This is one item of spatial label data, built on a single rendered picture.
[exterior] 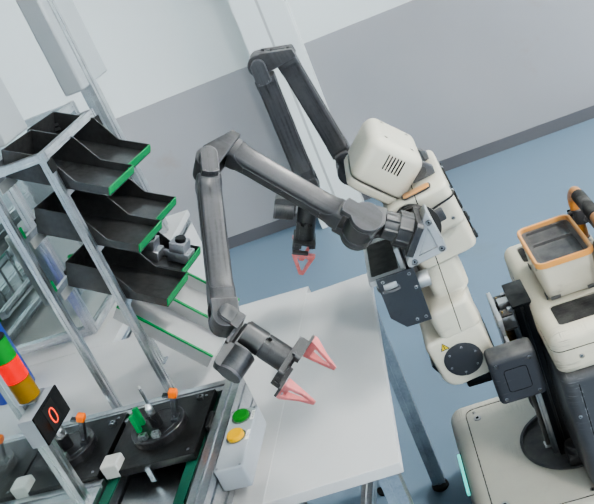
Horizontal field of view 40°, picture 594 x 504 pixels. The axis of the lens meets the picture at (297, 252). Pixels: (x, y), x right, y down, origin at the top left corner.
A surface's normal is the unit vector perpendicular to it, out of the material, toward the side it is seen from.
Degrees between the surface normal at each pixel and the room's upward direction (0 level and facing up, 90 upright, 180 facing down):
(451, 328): 90
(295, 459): 0
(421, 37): 90
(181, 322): 45
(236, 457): 0
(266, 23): 90
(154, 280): 25
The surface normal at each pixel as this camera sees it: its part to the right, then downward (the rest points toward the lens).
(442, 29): -0.01, 0.43
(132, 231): 0.04, -0.85
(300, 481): -0.37, -0.85
